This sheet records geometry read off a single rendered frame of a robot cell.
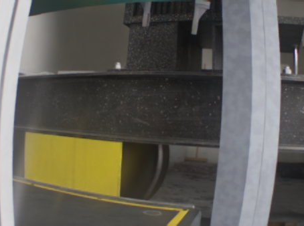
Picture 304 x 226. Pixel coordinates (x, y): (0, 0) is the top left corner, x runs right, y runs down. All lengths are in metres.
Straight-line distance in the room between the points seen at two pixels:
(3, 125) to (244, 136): 0.77
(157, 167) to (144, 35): 0.59
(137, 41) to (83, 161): 0.51
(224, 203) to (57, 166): 0.69
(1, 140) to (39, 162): 1.08
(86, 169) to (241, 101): 0.63
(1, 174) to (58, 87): 1.14
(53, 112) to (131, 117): 0.39
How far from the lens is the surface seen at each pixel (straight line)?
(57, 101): 1.47
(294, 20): 1.21
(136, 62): 1.28
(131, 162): 1.58
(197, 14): 0.88
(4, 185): 0.36
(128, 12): 1.35
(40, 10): 0.62
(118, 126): 1.30
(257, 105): 0.99
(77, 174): 1.31
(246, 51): 1.02
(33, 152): 1.45
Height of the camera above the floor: 0.46
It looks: 2 degrees up
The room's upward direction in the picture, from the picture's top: 4 degrees clockwise
